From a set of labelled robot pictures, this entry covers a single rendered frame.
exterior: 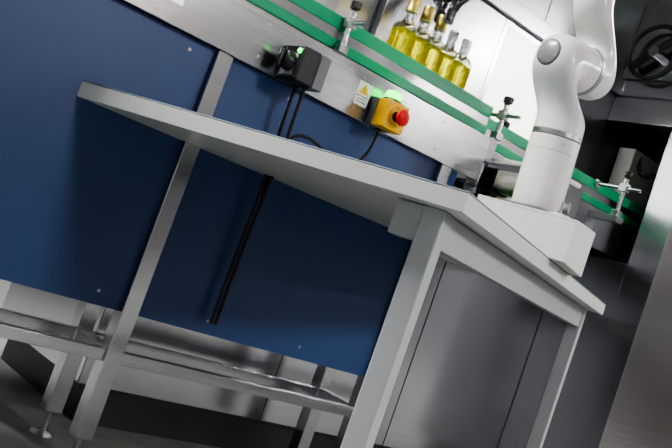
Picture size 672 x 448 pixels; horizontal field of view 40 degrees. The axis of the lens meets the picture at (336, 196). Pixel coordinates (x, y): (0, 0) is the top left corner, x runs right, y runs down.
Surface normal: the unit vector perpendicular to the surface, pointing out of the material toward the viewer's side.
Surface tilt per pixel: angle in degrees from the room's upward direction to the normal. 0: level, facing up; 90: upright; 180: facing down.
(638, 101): 90
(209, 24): 90
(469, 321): 90
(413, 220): 90
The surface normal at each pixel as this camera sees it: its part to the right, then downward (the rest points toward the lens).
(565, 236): -0.40, -0.22
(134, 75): 0.61, 0.15
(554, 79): -0.63, 0.44
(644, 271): -0.72, -0.31
